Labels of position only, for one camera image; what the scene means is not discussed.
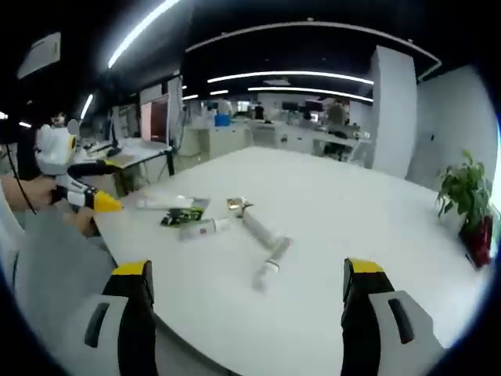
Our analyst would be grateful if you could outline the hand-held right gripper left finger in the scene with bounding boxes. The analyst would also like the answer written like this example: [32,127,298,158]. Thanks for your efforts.
[64,258,158,376]

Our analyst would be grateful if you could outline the gold foil skincare sachet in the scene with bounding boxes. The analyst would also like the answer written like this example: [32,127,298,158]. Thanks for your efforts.
[225,196,254,213]

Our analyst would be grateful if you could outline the row of white office desks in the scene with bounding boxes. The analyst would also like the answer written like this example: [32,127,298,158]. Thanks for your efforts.
[182,117,373,168]

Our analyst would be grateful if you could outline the person's left hand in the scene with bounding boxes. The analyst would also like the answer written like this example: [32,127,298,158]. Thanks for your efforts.
[22,177,68,215]

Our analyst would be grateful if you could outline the small white red-label bottle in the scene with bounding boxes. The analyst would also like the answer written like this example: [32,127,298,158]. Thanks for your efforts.
[178,218,232,243]
[251,237,294,290]

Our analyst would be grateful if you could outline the black desk lamp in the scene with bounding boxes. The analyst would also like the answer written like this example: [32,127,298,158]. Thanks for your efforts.
[106,111,123,157]

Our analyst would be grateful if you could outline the short ceiling light strip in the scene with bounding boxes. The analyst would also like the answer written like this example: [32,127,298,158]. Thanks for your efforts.
[79,92,96,121]

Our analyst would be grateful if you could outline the white neighbouring desk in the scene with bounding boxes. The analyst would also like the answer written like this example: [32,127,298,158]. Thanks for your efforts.
[73,136,175,172]

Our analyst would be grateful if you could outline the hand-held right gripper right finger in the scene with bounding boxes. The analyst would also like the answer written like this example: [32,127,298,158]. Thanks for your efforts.
[340,257,451,376]

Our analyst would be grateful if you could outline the white pump bottle red collar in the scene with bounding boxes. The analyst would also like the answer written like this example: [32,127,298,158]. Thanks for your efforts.
[135,193,196,212]

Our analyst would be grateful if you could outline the ceiling air conditioner vent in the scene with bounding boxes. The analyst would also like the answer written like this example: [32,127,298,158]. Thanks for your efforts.
[16,31,63,80]

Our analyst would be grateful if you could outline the white diffuser panel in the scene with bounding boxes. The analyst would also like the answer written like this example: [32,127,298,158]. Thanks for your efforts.
[167,71,186,149]

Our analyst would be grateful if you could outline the green skincare sachet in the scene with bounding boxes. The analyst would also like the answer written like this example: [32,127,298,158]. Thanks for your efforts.
[159,197,211,228]

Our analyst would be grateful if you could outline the long ceiling light strip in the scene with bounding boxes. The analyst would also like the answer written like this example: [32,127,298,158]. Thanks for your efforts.
[106,0,182,69]

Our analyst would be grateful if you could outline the green potted plant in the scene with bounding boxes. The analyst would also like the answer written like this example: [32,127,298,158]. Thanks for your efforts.
[435,150,495,232]

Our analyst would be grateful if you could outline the grey skincare tube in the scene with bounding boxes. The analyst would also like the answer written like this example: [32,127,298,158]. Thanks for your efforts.
[237,211,294,254]

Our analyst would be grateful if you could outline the pink panel screen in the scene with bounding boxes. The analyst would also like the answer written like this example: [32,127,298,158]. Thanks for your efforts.
[139,98,170,144]

